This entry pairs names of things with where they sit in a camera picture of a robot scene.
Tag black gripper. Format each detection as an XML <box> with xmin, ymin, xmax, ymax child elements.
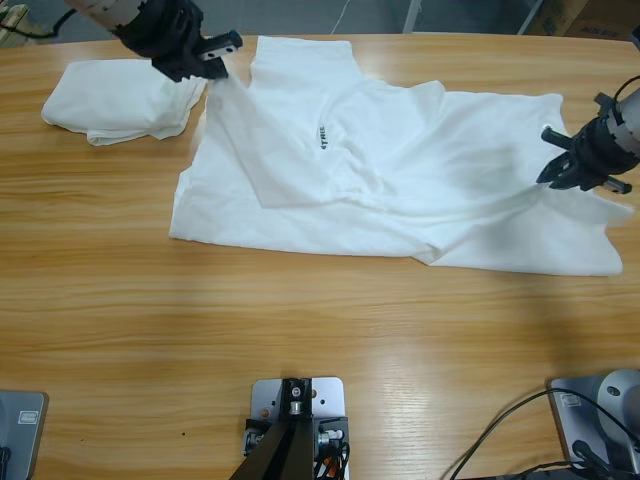
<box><xmin>118</xmin><ymin>0</ymin><xmax>245</xmax><ymax>84</ymax></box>
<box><xmin>535</xmin><ymin>115</ymin><xmax>630</xmax><ymax>195</ymax></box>

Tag white t-shirt with black print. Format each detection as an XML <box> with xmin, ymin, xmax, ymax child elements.
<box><xmin>168</xmin><ymin>35</ymin><xmax>636</xmax><ymax>279</ymax></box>

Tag folded plain white t-shirt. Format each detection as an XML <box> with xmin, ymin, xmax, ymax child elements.
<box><xmin>40</xmin><ymin>58</ymin><xmax>211</xmax><ymax>148</ymax></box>

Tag brown cardboard box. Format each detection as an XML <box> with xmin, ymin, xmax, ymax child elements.
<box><xmin>537</xmin><ymin>0</ymin><xmax>640</xmax><ymax>39</ymax></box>

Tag wooden pallet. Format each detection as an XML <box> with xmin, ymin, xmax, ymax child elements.
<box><xmin>0</xmin><ymin>3</ymin><xmax>49</xmax><ymax>49</ymax></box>

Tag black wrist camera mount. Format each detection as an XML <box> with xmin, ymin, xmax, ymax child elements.
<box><xmin>593</xmin><ymin>91</ymin><xmax>624</xmax><ymax>119</ymax></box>

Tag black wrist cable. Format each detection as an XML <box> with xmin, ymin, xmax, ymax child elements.
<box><xmin>613</xmin><ymin>74</ymin><xmax>640</xmax><ymax>101</ymax></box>

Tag white metal frame leg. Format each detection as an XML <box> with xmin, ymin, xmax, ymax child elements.
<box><xmin>403</xmin><ymin>0</ymin><xmax>424</xmax><ymax>34</ymax></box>
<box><xmin>517</xmin><ymin>0</ymin><xmax>545</xmax><ymax>35</ymax></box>

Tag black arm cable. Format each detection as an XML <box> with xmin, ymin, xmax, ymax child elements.
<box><xmin>0</xmin><ymin>7</ymin><xmax>76</xmax><ymax>40</ymax></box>

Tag long black curved cable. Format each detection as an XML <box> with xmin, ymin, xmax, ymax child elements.
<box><xmin>451</xmin><ymin>388</ymin><xmax>640</xmax><ymax>480</ymax></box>

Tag grey base plate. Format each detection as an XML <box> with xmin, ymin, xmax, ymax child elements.
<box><xmin>549</xmin><ymin>374</ymin><xmax>640</xmax><ymax>469</ymax></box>
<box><xmin>0</xmin><ymin>389</ymin><xmax>50</xmax><ymax>480</ymax></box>

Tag black base plug cable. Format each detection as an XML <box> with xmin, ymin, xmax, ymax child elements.
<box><xmin>519</xmin><ymin>438</ymin><xmax>640</xmax><ymax>480</ymax></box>

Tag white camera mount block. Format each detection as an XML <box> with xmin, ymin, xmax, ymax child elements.
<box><xmin>248</xmin><ymin>375</ymin><xmax>350</xmax><ymax>480</ymax></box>

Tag orange and black mount cables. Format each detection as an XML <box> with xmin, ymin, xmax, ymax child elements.
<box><xmin>312</xmin><ymin>439</ymin><xmax>354</xmax><ymax>480</ymax></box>

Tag dark camera post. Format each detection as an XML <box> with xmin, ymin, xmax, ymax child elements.
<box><xmin>234</xmin><ymin>378</ymin><xmax>316</xmax><ymax>480</ymax></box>

